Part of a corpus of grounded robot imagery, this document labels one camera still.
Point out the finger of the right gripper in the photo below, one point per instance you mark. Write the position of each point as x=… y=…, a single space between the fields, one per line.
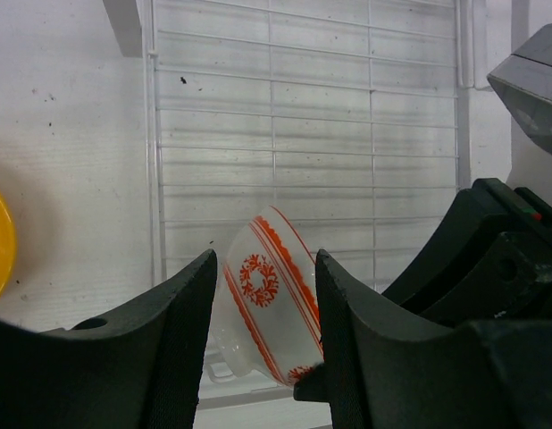
x=459 y=275

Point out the white wire dish rack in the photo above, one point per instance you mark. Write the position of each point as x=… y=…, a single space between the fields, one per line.
x=359 y=120

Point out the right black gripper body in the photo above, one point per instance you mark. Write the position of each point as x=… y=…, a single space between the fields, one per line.
x=524 y=260

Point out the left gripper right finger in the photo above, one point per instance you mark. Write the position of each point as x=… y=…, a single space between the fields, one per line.
x=385 y=367

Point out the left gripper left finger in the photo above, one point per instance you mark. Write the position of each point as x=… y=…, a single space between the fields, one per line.
x=138 y=365

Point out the yellow plastic bowl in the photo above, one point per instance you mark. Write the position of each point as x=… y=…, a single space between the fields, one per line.
x=8 y=245

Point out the orange white upturned bowl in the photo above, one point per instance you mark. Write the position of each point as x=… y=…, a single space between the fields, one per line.
x=265 y=313

